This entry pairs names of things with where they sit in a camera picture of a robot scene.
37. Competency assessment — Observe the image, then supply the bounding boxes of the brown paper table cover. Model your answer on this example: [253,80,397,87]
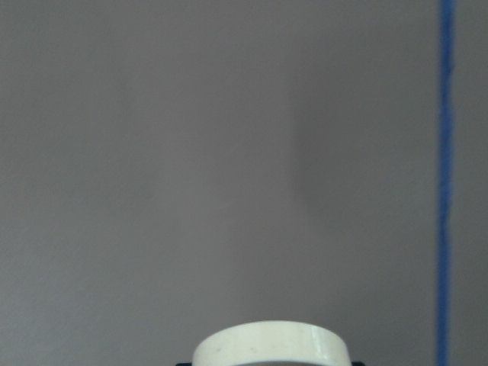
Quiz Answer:
[0,0,488,366]

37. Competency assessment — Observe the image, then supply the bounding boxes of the white round bell base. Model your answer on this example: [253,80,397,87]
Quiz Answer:
[191,320,352,366]

